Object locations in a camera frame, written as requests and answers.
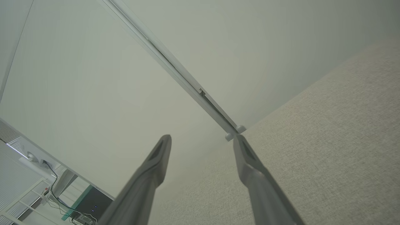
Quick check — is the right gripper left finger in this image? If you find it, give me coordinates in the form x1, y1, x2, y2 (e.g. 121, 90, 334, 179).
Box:
97, 134, 172, 225

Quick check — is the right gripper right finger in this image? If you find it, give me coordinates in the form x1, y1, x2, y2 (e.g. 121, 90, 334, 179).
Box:
233, 134, 305, 225

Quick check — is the black box with blue lights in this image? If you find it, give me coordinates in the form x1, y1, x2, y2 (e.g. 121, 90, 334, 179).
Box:
73, 187, 113, 220

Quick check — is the white desk leg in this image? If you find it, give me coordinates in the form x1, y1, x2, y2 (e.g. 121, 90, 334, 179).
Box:
52, 169, 78, 198

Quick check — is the black floor cable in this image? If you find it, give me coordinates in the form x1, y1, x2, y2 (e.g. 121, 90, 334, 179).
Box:
42, 160, 94, 225

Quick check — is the grey partition post with feet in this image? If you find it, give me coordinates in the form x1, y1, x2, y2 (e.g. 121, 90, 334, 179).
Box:
96, 0, 247, 142

